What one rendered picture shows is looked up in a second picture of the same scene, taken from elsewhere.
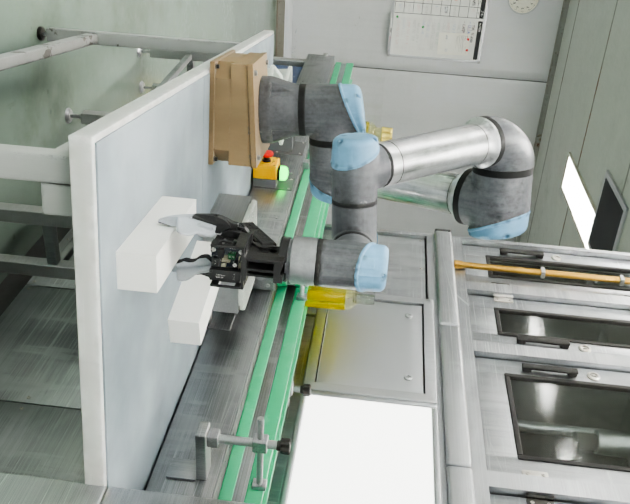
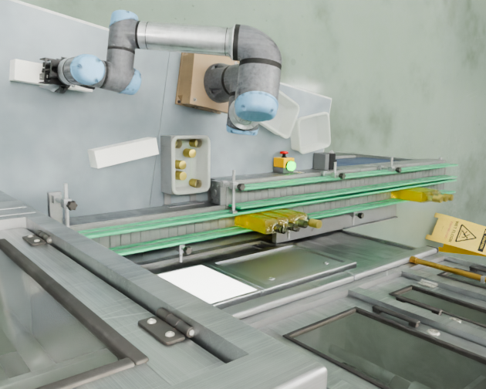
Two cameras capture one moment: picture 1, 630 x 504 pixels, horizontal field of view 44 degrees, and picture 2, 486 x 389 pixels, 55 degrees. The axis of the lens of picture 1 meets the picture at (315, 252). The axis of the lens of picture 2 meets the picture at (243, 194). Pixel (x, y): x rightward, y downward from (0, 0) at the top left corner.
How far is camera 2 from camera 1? 1.54 m
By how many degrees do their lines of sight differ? 47
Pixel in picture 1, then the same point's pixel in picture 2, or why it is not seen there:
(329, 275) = (65, 69)
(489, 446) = (274, 324)
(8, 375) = not seen: hidden behind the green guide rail
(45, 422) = not seen: hidden behind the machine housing
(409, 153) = (153, 25)
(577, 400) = (392, 336)
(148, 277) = (13, 71)
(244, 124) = (189, 79)
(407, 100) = not seen: outside the picture
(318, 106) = (230, 71)
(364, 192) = (113, 38)
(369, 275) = (74, 65)
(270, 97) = (211, 69)
